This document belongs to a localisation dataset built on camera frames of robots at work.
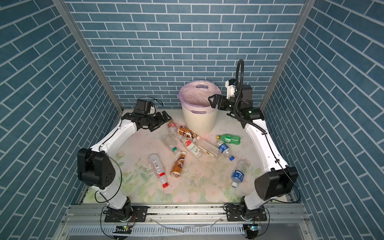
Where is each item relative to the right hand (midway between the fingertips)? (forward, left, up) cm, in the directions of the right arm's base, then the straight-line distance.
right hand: (213, 97), depth 75 cm
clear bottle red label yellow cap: (+4, +28, -34) cm, 44 cm away
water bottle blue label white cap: (-19, -20, -37) cm, 46 cm away
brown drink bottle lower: (-25, +18, -32) cm, 45 cm away
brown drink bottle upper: (+1, +17, -33) cm, 37 cm away
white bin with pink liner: (0, +8, -14) cm, 16 cm away
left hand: (-3, +27, -17) cm, 32 cm away
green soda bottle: (-3, -12, -33) cm, 35 cm away
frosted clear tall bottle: (-9, +1, -34) cm, 35 cm away
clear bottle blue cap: (-10, -9, -33) cm, 36 cm away
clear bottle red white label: (-11, +12, -32) cm, 36 cm away
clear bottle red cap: (-23, +31, -32) cm, 50 cm away
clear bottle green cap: (-6, +28, -36) cm, 46 cm away
